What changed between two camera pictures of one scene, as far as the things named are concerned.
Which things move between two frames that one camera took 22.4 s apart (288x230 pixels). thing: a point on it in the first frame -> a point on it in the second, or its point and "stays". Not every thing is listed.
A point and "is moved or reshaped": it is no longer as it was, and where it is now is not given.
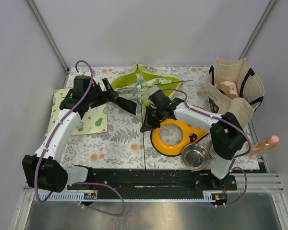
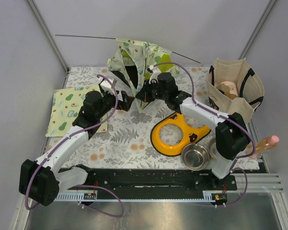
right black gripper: (149, 124) -> (144, 95)
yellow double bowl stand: (191, 134) stays
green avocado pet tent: (138, 83) is moved or reshaped
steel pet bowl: (195, 156) stays
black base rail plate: (154, 181) stays
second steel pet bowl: (210, 151) stays
